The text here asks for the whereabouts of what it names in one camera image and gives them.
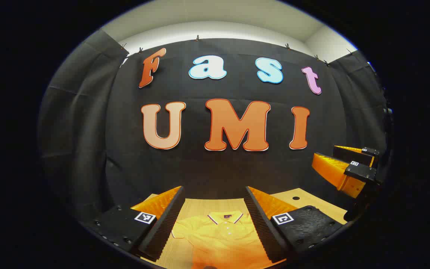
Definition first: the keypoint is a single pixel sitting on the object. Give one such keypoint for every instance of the orange T-shirt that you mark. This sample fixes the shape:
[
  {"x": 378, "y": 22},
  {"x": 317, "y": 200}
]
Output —
[{"x": 222, "y": 239}]

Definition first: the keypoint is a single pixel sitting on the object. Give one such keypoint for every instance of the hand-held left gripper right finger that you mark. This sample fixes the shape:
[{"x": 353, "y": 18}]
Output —
[{"x": 263, "y": 228}]

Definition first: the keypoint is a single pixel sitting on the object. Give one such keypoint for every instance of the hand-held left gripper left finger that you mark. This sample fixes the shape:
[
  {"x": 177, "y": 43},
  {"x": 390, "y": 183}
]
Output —
[{"x": 164, "y": 228}]

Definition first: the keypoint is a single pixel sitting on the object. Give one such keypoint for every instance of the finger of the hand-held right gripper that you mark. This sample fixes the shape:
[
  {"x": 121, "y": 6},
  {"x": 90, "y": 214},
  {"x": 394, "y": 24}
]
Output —
[
  {"x": 334, "y": 170},
  {"x": 353, "y": 154}
]

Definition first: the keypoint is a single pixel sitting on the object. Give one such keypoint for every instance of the black backdrop cloth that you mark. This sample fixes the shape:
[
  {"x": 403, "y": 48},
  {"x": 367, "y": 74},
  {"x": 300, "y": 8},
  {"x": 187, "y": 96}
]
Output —
[{"x": 237, "y": 168}]

